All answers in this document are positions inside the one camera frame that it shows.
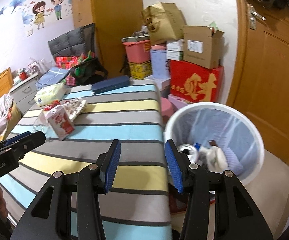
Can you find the red milk can front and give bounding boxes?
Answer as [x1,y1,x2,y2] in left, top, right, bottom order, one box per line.
[177,144,199,163]

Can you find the white paper bag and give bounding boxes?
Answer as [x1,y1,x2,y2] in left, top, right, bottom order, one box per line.
[199,146,228,173]

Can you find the white trash bin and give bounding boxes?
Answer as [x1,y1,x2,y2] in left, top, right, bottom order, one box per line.
[164,102,264,185]

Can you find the bed with floral quilt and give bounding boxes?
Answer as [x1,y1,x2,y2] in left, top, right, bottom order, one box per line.
[0,93,22,142]

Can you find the grey drawer cabinet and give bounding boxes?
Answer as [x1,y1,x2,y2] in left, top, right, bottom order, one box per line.
[9,73,39,116]

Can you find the striped tablecloth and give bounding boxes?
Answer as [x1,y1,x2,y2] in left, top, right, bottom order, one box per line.
[0,80,172,239]

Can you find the tissue pack yellow green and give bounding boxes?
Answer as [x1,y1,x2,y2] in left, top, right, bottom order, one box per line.
[34,82,67,107]

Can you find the folded blue blanket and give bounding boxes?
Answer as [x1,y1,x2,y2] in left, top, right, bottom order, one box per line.
[36,67,70,90]

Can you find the red gift box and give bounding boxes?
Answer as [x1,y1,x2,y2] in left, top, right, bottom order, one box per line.
[169,60,224,103]

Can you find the red plaid blanket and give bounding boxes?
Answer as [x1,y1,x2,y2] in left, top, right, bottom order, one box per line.
[55,51,95,86]

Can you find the navy glasses case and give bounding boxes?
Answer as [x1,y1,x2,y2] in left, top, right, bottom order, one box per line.
[91,75,130,94]

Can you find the light blue round container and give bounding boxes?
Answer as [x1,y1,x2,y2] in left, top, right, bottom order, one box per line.
[150,50,170,79]

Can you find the yellow tin box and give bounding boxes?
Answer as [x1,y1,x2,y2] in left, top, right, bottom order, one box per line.
[128,61,153,80]

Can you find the grey cushioned chair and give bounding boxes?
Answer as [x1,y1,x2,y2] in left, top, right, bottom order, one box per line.
[48,23,96,59]

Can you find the stacked white small boxes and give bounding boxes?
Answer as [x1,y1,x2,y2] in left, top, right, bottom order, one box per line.
[167,39,183,61]

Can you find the wooden door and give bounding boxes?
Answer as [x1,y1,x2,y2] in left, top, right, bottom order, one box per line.
[227,0,289,164]

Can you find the open cardboard box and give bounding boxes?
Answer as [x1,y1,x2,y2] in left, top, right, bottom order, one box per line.
[183,25,224,69]

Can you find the pink plastic bucket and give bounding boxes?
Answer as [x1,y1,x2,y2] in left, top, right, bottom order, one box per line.
[123,40,151,63]

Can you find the brown paper bag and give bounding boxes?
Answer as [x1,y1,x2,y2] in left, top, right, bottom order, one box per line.
[141,2,186,45]

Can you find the wooden wardrobe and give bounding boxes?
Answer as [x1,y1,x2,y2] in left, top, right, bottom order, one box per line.
[71,0,143,78]

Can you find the cartoon couple wall sticker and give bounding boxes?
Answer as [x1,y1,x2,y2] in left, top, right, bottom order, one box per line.
[32,0,64,30]

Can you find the door handle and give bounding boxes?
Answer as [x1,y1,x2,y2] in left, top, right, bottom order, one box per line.
[247,3,266,30]

